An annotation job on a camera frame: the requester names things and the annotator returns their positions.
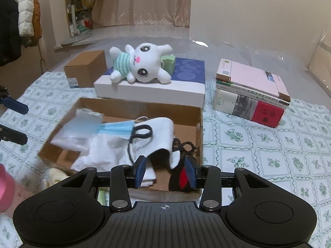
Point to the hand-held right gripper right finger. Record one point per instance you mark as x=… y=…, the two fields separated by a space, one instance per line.
x=190 y=173

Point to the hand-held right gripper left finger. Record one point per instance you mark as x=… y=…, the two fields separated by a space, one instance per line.
x=141 y=173

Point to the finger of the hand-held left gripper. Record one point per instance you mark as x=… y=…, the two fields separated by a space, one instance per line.
x=14 y=135
x=15 y=106

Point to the white cloth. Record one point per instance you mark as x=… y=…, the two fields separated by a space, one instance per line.
x=160 y=134
x=103 y=149

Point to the blue face mask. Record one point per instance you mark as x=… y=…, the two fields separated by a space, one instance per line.
x=116 y=130

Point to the shallow cardboard tray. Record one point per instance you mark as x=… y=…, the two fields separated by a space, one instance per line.
x=181 y=118

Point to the light green cloth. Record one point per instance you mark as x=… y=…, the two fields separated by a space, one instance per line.
x=104 y=196

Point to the white crumpled cloth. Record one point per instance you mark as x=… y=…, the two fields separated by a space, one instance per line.
x=103 y=149

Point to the pink lidded cup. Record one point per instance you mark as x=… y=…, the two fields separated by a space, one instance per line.
x=5 y=183

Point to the pale yellow towel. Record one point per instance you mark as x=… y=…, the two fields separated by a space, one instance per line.
x=57 y=175

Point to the clear plastic bag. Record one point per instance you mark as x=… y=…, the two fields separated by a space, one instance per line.
x=75 y=131

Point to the black coat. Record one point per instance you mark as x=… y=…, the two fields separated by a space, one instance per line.
x=9 y=31

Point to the small brown cardboard box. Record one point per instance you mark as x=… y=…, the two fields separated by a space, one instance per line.
x=85 y=67

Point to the thick red and white book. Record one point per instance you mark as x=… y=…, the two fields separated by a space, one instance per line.
x=248 y=108

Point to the blue and white flat box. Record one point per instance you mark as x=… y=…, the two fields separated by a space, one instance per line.
x=186 y=82

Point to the orange brown jacket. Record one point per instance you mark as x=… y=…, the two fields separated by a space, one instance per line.
x=37 y=18

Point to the white puffer jacket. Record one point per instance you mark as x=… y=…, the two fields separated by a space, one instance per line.
x=25 y=7

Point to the thin white book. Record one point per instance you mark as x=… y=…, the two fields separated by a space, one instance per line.
x=258 y=95

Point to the white bunny plush toy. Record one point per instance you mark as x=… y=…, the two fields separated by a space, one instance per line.
x=142 y=64

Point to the pink cover book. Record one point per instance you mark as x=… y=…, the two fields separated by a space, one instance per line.
x=248 y=78

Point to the small green box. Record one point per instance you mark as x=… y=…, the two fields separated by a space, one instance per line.
x=169 y=63

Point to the beige curtain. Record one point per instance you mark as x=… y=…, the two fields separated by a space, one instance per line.
x=144 y=2

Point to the plastic wrapped beige headboard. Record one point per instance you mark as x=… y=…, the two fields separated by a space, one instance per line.
x=320 y=67

